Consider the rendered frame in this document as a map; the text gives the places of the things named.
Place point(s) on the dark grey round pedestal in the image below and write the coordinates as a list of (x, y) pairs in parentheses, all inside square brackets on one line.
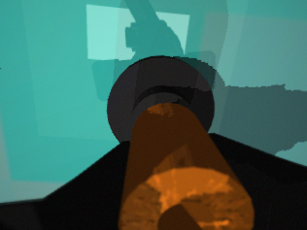
[(156, 80)]

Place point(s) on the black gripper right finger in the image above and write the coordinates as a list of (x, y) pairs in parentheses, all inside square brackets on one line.
[(277, 187)]

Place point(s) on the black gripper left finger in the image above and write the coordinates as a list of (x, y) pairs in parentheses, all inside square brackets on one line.
[(90, 201)]

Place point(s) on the orange knob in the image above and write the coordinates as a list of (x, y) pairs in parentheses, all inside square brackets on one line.
[(176, 178)]

